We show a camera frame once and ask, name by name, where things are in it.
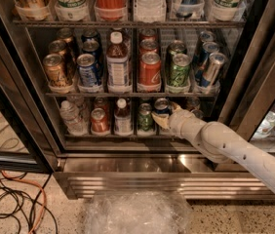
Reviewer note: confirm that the blue pepsi can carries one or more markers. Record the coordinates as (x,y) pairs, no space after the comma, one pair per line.
(162,106)
(88,70)
(93,47)
(90,34)

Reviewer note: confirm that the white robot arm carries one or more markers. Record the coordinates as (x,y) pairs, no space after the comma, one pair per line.
(218,143)

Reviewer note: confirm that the gold can bottom rear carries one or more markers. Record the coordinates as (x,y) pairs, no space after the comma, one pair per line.
(192,103)

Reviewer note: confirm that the gold can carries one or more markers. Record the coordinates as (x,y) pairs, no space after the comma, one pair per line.
(60,47)
(192,103)
(55,69)
(198,113)
(67,35)

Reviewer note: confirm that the green sprite can front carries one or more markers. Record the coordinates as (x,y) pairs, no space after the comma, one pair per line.
(144,118)

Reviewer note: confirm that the green sprite can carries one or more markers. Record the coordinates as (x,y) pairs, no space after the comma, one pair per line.
(146,100)
(144,118)

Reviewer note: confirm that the gold can bottom front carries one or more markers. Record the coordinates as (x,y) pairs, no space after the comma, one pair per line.
(198,113)

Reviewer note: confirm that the green sprite can rear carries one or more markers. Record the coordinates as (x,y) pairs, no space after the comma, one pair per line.
(146,100)

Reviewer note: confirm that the green mountain dew can front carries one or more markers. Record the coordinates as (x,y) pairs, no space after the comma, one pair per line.
(179,70)

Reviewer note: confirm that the green mountain dew can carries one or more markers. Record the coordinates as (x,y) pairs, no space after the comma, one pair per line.
(179,70)
(176,47)

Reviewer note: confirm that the iced tea bottle bottom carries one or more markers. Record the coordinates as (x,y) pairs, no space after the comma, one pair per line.
(123,120)

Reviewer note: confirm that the iced tea bottle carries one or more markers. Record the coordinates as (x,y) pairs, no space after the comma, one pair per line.
(123,120)
(117,61)

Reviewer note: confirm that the red bull can front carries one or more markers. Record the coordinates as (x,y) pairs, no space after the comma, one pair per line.
(215,64)

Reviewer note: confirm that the red bull can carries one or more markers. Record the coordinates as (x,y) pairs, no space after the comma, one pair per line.
(207,49)
(215,64)
(204,36)

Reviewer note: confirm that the red coke can middle front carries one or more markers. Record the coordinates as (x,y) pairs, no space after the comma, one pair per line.
(149,72)

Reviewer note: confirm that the red coke can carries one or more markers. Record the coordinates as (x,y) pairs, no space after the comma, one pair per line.
(148,45)
(148,34)
(101,102)
(149,72)
(99,121)

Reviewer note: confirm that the green mountain dew can rear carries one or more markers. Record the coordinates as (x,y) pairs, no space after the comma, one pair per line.
(176,47)

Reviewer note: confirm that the red coke can bottom front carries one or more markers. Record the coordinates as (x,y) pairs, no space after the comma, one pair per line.
(99,121)

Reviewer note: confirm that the red coke can bottom rear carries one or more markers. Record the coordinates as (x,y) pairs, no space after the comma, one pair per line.
(101,102)

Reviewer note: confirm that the stainless fridge base grille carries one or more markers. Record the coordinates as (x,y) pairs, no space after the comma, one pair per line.
(192,176)

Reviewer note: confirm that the red bull can rear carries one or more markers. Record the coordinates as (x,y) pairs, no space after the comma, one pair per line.
(204,36)

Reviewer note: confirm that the red coke can middle rear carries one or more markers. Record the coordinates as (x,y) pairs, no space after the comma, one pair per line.
(148,34)

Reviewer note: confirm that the right glass fridge door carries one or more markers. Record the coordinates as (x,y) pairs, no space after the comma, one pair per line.
(248,84)

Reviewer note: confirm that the blue pepsi can middle front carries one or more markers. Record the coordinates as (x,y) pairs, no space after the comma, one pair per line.
(88,70)

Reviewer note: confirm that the silver can behind right door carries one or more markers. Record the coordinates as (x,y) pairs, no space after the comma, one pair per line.
(266,126)

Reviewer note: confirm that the pepsi bottle top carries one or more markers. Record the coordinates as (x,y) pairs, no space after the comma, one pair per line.
(185,8)

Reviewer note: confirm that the blue pepsi can middle rear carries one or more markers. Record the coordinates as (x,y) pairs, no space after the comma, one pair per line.
(90,34)

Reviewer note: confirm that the gold can middle front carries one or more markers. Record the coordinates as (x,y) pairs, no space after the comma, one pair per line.
(55,69)

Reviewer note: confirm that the gold can middle rear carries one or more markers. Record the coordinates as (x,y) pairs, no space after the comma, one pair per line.
(67,35)

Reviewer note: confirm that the iced tea bottle middle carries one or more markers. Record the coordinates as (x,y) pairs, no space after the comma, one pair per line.
(117,61)

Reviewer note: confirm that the clear water bottle rear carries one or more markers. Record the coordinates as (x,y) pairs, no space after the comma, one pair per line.
(82,104)

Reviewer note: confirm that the clear water bottle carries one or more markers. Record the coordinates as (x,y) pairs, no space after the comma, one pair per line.
(149,10)
(71,117)
(82,104)

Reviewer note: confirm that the clear water bottle front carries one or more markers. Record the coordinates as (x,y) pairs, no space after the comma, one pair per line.
(71,117)

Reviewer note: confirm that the clear plastic bag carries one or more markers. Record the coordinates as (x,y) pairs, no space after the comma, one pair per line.
(146,212)

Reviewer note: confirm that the clear water bottle top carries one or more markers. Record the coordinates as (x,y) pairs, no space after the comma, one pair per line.
(149,10)

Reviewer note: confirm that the middle wire shelf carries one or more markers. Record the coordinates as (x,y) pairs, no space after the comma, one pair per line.
(130,95)

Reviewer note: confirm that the wire shelf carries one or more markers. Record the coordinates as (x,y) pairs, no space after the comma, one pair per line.
(130,95)
(132,24)

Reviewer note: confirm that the top wire shelf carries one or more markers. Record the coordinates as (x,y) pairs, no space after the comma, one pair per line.
(132,24)

